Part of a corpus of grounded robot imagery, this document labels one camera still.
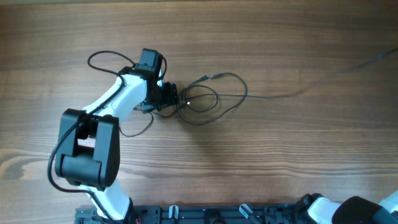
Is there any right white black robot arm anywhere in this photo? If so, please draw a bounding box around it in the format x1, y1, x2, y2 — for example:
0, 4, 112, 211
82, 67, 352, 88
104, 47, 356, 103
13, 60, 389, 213
292, 192, 397, 224

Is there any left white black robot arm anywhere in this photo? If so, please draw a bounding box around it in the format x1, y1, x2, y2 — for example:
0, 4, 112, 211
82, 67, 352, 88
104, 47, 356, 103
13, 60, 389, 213
47, 49, 178, 223

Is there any black aluminium base frame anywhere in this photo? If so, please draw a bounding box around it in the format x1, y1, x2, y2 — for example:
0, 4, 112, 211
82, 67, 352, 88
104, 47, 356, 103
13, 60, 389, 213
75, 204, 311, 224

